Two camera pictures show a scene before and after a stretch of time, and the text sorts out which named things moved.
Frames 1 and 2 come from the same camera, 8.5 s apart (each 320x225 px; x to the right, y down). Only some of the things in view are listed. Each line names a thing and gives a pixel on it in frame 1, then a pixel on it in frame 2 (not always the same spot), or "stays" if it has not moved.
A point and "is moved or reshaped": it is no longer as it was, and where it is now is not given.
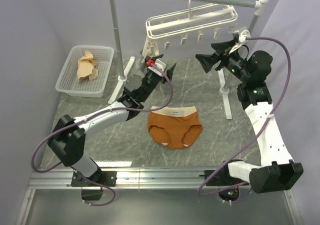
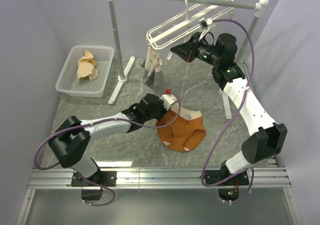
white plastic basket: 67,81 stays
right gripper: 223,52 to 188,50
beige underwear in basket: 86,67 stays
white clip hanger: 197,19 is moved or reshaped
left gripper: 170,71 to 164,110
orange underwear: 175,127 is moved or reshaped
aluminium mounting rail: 52,179 stays
